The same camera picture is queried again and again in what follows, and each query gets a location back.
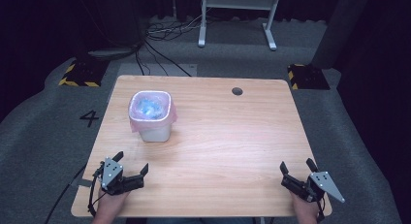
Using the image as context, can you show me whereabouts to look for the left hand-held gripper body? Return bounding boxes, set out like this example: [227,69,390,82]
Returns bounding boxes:
[93,156,145,197]

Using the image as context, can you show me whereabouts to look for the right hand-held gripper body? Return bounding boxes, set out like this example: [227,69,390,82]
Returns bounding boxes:
[280,171,346,205]

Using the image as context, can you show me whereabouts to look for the white trash bin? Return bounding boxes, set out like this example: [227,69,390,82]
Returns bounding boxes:
[138,121,173,144]

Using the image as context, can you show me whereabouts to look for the white bin with pink liner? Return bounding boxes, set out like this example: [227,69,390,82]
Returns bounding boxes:
[128,89,178,134]

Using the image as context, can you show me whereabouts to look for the person's right hand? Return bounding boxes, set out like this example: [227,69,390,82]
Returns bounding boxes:
[290,190,320,224]

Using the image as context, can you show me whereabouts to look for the person's left hand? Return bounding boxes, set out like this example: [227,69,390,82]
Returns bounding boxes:
[91,188,131,224]

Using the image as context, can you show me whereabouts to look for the grey tape piece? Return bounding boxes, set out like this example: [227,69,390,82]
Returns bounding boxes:
[77,177,94,188]

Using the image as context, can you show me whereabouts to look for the blue crumpled plastic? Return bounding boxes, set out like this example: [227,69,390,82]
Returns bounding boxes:
[137,97,163,119]

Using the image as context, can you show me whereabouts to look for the person's blue trousers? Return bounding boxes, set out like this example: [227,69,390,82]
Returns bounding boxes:
[144,217,260,224]

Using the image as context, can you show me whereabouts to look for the black yellow striped block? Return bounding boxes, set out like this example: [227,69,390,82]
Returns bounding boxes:
[58,56,110,88]
[287,63,332,91]

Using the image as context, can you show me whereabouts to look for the grey pillar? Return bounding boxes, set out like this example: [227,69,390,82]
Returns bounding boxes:
[310,0,373,70]

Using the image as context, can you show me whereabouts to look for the white metal stand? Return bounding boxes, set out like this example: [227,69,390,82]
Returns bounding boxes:
[197,0,282,52]

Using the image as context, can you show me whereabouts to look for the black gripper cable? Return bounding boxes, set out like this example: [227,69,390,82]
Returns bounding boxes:
[316,196,326,224]
[87,165,109,218]

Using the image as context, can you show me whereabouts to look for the black floor cable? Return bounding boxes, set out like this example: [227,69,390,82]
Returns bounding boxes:
[44,164,87,224]

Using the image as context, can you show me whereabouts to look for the bundle of floor cables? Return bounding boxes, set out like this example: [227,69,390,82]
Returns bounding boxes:
[135,13,208,78]

